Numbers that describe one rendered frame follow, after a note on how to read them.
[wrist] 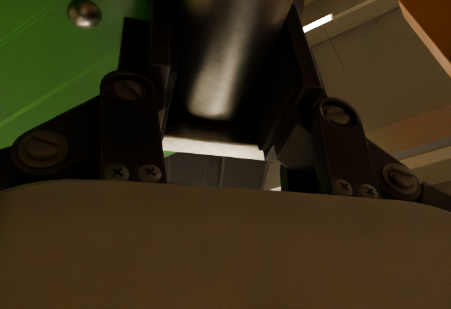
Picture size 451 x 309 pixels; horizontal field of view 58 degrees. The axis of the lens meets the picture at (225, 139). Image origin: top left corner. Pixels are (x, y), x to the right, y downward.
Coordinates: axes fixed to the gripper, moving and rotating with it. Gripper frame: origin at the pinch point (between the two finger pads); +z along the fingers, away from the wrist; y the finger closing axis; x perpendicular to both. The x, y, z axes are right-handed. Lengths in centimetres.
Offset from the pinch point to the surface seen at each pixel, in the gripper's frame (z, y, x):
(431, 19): 38, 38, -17
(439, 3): 41, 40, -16
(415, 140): 153, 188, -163
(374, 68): 433, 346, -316
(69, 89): 3.1, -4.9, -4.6
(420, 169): 202, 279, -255
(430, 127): 160, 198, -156
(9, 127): 3.1, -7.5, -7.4
